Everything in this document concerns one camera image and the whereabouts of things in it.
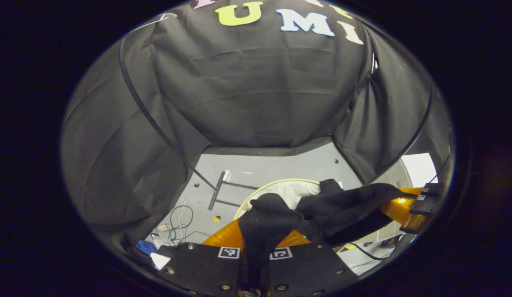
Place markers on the blue cloth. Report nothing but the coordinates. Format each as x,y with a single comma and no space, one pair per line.
146,247

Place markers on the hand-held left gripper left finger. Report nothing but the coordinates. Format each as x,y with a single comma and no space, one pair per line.
198,268

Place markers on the black metal clothes rack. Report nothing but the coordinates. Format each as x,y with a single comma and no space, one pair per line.
215,194

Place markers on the white clothes hanger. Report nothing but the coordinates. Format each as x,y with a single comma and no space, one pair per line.
165,16

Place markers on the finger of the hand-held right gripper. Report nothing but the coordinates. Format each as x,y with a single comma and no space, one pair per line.
404,208
433,189

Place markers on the black backdrop cloth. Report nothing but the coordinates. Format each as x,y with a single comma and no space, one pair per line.
260,82

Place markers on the white paper sheet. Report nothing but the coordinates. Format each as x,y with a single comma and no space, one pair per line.
160,260

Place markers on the beige laundry hamper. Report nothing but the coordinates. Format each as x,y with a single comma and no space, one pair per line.
289,190

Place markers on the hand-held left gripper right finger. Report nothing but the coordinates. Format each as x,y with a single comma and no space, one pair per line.
305,268

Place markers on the yellow black floor sticker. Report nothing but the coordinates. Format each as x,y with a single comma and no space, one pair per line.
216,218
347,247

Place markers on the black knit sweater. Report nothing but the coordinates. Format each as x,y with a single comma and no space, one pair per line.
272,222

